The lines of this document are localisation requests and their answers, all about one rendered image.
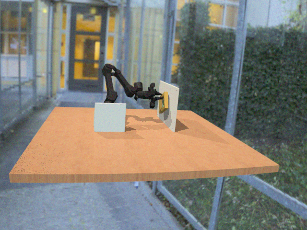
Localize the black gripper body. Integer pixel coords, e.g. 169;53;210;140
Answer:
143;83;155;108

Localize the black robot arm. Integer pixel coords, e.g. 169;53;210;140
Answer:
102;64;155;103

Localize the yellow picture frame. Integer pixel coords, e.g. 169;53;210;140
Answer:
159;92;168;114

